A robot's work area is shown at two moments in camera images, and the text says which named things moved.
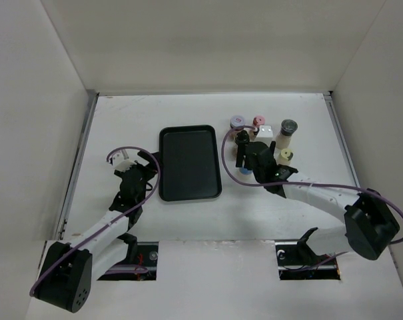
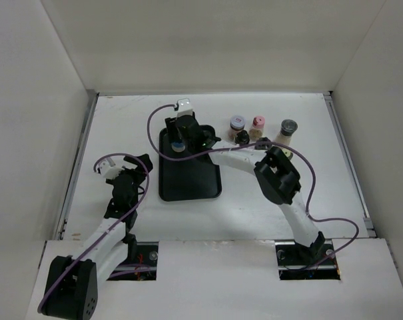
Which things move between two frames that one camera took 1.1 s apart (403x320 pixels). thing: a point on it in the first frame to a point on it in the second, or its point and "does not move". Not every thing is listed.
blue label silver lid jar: [245, 171] to [178, 147]
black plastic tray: [189, 163] does not move
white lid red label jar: [236, 121] does not move
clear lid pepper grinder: [288, 129] does not move
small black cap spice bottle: [242, 137] does not move
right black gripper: [241, 153] to [172, 128]
